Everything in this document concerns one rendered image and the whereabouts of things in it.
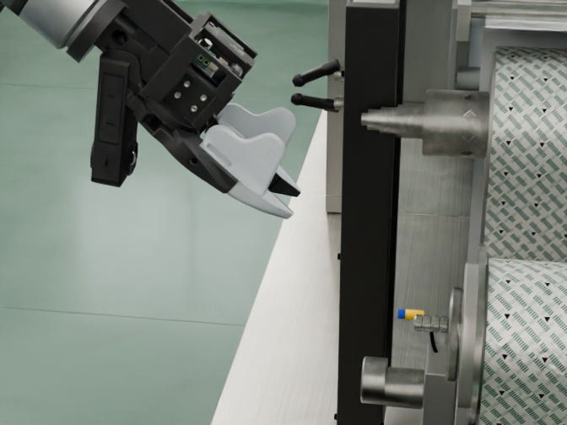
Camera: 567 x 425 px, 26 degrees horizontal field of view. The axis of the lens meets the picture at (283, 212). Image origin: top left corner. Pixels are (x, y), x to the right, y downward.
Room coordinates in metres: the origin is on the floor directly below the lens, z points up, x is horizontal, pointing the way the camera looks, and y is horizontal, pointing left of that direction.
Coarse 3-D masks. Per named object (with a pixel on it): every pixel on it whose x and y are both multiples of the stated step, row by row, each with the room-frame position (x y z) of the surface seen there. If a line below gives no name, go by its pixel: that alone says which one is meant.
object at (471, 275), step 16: (464, 272) 0.89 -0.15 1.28; (464, 288) 0.83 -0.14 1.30; (464, 304) 0.81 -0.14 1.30; (464, 320) 0.81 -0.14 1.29; (464, 336) 0.80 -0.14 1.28; (464, 352) 0.79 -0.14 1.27; (464, 368) 0.79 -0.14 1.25; (480, 368) 0.79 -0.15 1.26; (464, 384) 0.79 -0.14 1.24; (480, 384) 0.79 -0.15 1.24; (464, 400) 0.80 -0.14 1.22; (480, 400) 0.80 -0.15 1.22
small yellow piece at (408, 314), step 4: (400, 312) 0.91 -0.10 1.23; (404, 312) 0.91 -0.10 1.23; (408, 312) 0.91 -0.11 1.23; (412, 312) 0.91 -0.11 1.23; (416, 312) 0.91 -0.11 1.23; (420, 312) 0.91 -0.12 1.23; (400, 316) 0.91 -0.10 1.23; (404, 316) 0.91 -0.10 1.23; (408, 316) 0.91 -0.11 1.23; (412, 316) 0.91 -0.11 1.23; (432, 332) 0.90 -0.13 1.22; (432, 336) 0.90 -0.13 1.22; (432, 340) 0.90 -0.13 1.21; (432, 344) 0.90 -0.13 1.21; (436, 348) 0.90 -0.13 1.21
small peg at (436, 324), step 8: (416, 320) 0.87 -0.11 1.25; (424, 320) 0.87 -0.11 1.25; (432, 320) 0.87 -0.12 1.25; (440, 320) 0.87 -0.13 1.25; (448, 320) 0.87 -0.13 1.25; (416, 328) 0.87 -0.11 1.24; (424, 328) 0.87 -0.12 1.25; (432, 328) 0.87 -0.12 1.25; (440, 328) 0.86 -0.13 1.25; (448, 328) 0.87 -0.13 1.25
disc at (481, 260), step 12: (480, 252) 0.85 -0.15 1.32; (480, 264) 0.83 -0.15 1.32; (480, 276) 0.82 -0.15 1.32; (480, 288) 0.81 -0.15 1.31; (480, 300) 0.80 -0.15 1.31; (480, 312) 0.79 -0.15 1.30; (480, 324) 0.79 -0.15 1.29; (480, 336) 0.78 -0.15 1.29; (480, 348) 0.78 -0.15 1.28; (480, 360) 0.78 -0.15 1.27; (468, 408) 0.82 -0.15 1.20; (468, 420) 0.80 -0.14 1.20
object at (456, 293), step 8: (456, 288) 0.86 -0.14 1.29; (456, 296) 0.84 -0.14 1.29; (456, 304) 0.84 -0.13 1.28; (456, 312) 0.83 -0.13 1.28; (456, 320) 0.82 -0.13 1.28; (456, 328) 0.82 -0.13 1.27; (448, 336) 0.82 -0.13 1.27; (456, 336) 0.82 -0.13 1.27; (448, 344) 0.82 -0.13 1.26; (456, 344) 0.81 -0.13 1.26; (448, 352) 0.81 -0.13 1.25; (456, 352) 0.81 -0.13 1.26; (448, 360) 0.81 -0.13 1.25; (456, 360) 0.81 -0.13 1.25; (448, 368) 0.81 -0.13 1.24; (456, 368) 0.81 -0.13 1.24; (448, 376) 0.82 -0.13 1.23; (456, 376) 0.82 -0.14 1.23
